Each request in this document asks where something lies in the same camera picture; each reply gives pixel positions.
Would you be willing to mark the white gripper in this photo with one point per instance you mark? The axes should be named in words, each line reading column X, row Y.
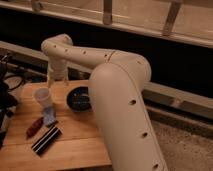
column 57, row 70

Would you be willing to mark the metal window railing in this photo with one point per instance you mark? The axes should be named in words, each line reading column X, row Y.
column 188, row 21

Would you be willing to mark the black equipment with cables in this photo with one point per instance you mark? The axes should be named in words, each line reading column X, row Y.
column 7, row 101

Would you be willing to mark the brown wooden handle tool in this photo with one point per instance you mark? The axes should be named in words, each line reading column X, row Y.
column 33, row 129

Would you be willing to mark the dark ceramic bowl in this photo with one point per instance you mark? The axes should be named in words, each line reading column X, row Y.
column 78, row 99

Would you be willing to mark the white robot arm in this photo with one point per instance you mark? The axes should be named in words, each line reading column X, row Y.
column 115, row 91

